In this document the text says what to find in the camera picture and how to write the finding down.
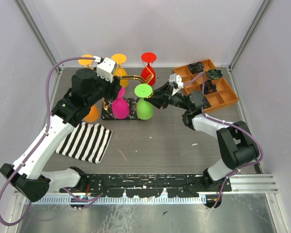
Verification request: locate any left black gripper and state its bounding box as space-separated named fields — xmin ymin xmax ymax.
xmin=86 ymin=66 xmax=122 ymax=108

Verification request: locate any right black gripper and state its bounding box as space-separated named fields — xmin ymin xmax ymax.
xmin=144 ymin=82 xmax=191 ymax=111

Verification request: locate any pink plastic wine glass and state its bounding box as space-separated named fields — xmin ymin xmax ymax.
xmin=111 ymin=87 xmax=130 ymax=119

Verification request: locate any green plastic wine glass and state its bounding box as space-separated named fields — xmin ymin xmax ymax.
xmin=134 ymin=83 xmax=153 ymax=120

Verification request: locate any red plastic wine glass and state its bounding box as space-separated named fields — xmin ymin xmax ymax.
xmin=141 ymin=52 xmax=157 ymax=86

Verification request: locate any gold wine glass rack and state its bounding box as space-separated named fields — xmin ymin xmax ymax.
xmin=101 ymin=74 xmax=147 ymax=120

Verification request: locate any orange plastic wine glass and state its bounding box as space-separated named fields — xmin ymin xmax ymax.
xmin=83 ymin=105 xmax=99 ymax=123

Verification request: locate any yellow plastic wine glass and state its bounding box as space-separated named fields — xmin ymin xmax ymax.
xmin=78 ymin=54 xmax=94 ymax=69

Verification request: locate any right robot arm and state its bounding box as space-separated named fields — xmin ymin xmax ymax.
xmin=146 ymin=82 xmax=263 ymax=191

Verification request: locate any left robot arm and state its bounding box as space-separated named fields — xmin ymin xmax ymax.
xmin=0 ymin=67 xmax=120 ymax=202

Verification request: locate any orange compartment tray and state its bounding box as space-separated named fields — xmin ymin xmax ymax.
xmin=173 ymin=59 xmax=239 ymax=113

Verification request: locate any dark rose top left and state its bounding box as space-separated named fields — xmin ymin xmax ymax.
xmin=187 ymin=62 xmax=204 ymax=74

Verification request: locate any dark red rose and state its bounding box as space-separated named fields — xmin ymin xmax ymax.
xmin=204 ymin=80 xmax=217 ymax=95

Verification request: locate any dark green rose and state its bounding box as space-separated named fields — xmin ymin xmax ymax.
xmin=206 ymin=69 xmax=223 ymax=80

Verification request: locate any black white striped cloth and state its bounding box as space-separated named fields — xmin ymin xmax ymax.
xmin=55 ymin=122 xmax=113 ymax=164

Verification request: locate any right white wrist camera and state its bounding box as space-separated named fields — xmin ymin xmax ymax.
xmin=169 ymin=73 xmax=184 ymax=96

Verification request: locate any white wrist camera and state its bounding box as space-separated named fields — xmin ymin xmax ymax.
xmin=95 ymin=57 xmax=117 ymax=83
xmin=169 ymin=73 xmax=184 ymax=96

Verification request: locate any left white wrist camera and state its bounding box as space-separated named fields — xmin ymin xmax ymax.
xmin=95 ymin=57 xmax=117 ymax=83

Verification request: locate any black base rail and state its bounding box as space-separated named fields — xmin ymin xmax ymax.
xmin=68 ymin=173 xmax=224 ymax=198

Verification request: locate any white slotted cable duct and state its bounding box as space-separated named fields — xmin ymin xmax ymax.
xmin=33 ymin=194 xmax=207 ymax=205

